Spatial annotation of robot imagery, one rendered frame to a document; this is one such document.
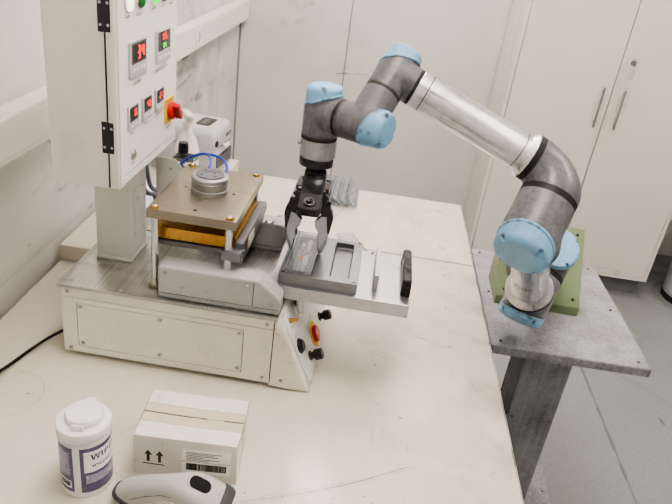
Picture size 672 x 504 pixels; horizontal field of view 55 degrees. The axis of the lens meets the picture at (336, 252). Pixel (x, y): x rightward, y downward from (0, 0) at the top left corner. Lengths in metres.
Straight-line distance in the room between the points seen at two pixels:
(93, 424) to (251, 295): 0.39
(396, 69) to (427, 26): 2.41
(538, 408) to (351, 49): 2.30
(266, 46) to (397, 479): 2.90
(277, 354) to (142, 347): 0.29
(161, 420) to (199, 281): 0.29
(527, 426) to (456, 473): 0.87
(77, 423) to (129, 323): 0.35
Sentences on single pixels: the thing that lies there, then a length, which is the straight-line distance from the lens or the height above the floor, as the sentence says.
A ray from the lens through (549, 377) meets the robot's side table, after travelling 2.07.
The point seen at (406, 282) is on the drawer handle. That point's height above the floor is 1.01.
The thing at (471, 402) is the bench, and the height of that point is 0.75.
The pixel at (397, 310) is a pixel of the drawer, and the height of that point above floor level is 0.96.
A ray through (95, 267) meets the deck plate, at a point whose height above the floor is 0.93.
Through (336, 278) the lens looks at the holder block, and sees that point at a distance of 1.36.
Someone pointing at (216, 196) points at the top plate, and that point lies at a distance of 1.39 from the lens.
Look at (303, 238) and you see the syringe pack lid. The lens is 1.48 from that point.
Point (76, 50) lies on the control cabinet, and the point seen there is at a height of 1.40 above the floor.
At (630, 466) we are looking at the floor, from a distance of 2.76.
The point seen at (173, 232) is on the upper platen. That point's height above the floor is 1.05.
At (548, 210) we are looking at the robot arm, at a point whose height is 1.22.
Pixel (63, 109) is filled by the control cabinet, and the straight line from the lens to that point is 1.29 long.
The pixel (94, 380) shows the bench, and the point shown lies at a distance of 1.46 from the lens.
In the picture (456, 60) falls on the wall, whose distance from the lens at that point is 3.75.
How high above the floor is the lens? 1.66
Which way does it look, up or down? 27 degrees down
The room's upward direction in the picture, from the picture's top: 8 degrees clockwise
